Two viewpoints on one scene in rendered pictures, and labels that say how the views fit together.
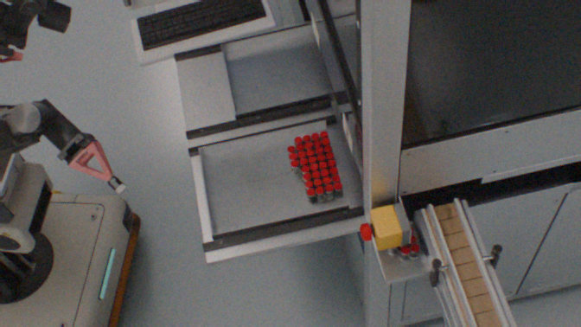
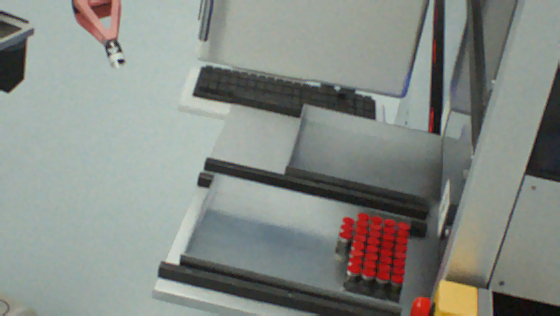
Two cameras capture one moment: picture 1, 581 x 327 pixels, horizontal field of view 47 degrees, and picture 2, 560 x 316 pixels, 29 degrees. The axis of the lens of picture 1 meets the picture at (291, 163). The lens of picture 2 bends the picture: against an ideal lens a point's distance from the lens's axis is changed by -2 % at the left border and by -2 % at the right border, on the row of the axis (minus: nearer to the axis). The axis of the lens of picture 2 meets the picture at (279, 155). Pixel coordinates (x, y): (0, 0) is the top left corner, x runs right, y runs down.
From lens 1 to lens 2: 77 cm
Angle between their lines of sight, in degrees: 30
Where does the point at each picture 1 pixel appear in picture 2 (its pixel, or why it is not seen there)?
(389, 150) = (510, 160)
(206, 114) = (243, 159)
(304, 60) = (410, 167)
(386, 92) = (543, 24)
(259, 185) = (279, 248)
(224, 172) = (235, 217)
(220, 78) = (283, 138)
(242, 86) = (309, 156)
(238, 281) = not seen: outside the picture
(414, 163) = (535, 215)
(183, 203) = not seen: outside the picture
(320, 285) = not seen: outside the picture
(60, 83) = (29, 195)
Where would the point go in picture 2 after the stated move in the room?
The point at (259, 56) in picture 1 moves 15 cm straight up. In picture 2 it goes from (349, 141) to (366, 71)
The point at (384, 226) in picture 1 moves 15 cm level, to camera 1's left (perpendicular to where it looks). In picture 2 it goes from (453, 301) to (344, 273)
